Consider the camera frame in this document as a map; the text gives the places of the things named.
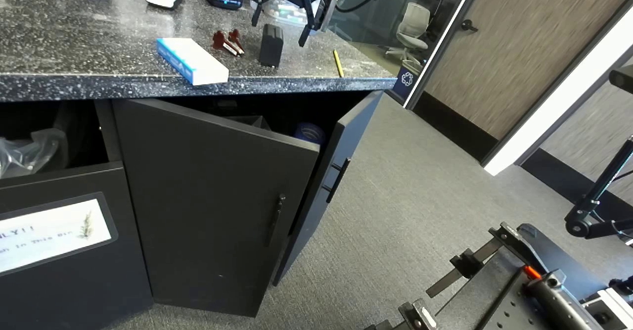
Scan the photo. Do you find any black box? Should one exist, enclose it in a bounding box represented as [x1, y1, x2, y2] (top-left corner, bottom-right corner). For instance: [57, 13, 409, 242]
[259, 23, 285, 69]

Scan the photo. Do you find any blue and white box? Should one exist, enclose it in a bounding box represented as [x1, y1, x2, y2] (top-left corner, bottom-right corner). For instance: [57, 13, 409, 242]
[156, 37, 230, 87]

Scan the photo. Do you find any clear plastic container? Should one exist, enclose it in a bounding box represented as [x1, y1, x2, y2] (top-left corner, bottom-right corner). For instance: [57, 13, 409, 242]
[249, 0, 318, 27]

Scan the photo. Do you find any red clamp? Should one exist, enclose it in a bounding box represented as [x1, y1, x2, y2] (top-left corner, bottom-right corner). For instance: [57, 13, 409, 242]
[212, 30, 240, 57]
[228, 29, 246, 55]

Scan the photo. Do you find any white office chair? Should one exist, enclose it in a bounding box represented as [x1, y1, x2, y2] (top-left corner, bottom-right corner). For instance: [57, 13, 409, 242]
[385, 1, 432, 67]

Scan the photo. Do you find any blue container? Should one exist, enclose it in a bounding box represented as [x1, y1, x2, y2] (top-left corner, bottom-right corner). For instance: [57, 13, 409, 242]
[294, 122, 326, 145]

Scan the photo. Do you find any blue recycling bin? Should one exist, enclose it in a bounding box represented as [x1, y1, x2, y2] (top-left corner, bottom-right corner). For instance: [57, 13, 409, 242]
[392, 65, 422, 101]

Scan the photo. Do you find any narrow black cabinet door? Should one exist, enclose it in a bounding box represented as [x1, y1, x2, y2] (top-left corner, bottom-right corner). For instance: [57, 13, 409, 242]
[271, 90, 386, 287]

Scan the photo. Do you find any large black cabinet door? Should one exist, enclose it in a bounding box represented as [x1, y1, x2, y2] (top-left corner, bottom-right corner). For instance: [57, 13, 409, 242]
[112, 97, 321, 319]

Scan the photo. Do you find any wooden door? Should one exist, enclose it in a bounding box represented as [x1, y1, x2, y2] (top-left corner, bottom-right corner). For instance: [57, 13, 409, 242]
[424, 0, 633, 141]

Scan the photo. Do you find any clear plastic bag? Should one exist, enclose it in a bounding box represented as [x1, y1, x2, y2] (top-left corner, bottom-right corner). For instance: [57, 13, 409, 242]
[0, 128, 68, 180]

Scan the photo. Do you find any white sign label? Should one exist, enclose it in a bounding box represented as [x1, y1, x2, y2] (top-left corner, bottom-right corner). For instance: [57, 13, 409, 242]
[0, 191, 119, 277]

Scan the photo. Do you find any black bin panel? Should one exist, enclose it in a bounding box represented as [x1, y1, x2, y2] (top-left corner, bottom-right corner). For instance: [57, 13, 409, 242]
[0, 161, 154, 330]

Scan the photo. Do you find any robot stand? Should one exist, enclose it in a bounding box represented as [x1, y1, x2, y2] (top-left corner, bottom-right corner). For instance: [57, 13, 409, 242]
[365, 221, 633, 330]

